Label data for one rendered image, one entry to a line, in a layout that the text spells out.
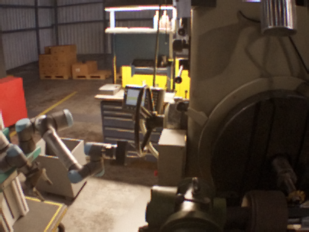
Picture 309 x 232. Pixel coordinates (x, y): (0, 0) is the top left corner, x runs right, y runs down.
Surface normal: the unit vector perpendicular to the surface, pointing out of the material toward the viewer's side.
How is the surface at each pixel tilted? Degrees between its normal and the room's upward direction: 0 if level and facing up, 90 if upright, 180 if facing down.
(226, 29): 90
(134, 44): 90
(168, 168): 90
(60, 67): 90
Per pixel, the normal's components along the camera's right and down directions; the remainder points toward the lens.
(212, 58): -0.17, 0.36
